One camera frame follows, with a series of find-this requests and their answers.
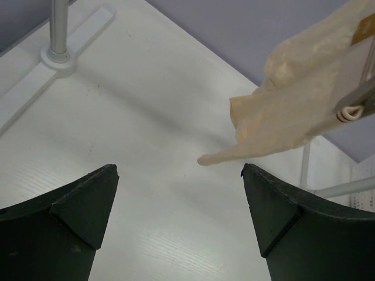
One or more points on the wooden hanger with cream underwear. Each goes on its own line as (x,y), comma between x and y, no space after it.
(354,83)

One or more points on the white metal clothes rack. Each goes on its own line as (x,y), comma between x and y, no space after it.
(58,59)

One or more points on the white plastic basket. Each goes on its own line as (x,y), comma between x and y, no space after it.
(363,199)

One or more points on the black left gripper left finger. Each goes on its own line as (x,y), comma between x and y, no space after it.
(55,236)

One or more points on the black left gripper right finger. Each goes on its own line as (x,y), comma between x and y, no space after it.
(305,237)

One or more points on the cream underwear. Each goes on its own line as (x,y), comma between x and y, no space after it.
(292,106)

